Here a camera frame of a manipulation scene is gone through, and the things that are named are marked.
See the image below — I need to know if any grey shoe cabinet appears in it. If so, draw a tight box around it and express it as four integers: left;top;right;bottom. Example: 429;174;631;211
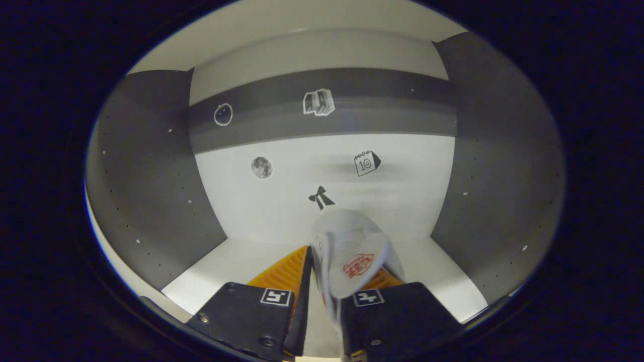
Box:
85;0;567;358

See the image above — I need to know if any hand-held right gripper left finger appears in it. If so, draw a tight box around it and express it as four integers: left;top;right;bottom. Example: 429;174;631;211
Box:
186;245;315;362

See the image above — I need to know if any white canvas shoe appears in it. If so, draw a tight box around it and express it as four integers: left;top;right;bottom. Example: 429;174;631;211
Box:
309;209;407;360

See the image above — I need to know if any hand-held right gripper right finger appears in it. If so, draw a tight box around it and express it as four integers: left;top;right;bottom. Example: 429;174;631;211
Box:
340;269;463;362

